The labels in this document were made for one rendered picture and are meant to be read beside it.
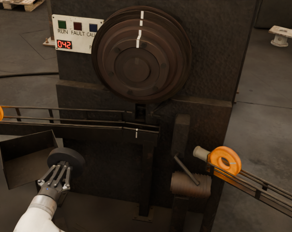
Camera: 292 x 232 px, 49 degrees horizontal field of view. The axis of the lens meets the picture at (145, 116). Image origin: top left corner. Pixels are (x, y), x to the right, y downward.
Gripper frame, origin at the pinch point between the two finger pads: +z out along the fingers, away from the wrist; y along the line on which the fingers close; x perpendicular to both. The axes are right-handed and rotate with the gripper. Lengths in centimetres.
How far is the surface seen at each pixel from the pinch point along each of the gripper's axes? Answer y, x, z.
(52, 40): -139, -98, 292
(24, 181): -25.7, -25.3, 5.3
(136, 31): 21, 40, 42
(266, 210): 112, -89, 60
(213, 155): 63, -15, 31
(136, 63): 22, 28, 36
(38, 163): -24.3, -25.3, 17.8
